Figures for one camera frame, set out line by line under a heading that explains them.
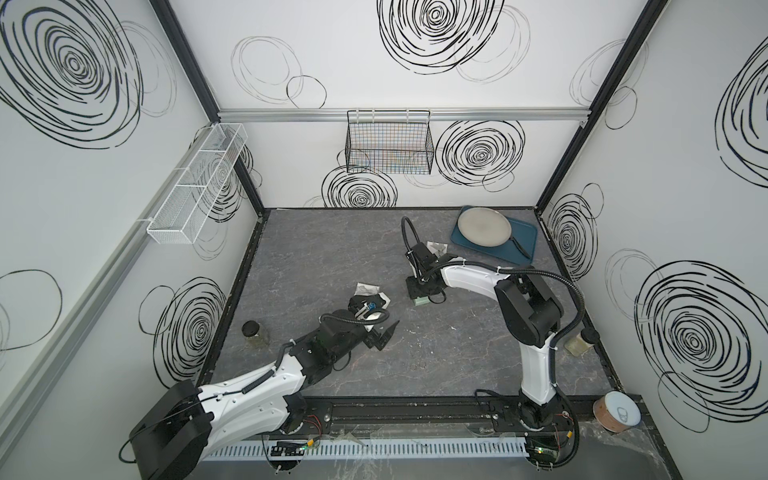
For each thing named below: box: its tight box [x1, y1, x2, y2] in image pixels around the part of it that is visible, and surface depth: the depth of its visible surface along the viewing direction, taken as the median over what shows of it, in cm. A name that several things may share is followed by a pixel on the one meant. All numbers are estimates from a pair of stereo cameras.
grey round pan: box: [457, 207, 531, 260], surface depth 117 cm
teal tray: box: [450, 206, 537, 264], surface depth 111 cm
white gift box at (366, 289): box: [354, 282, 380, 296], surface depth 96 cm
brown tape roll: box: [593, 390, 642, 433], surface depth 72 cm
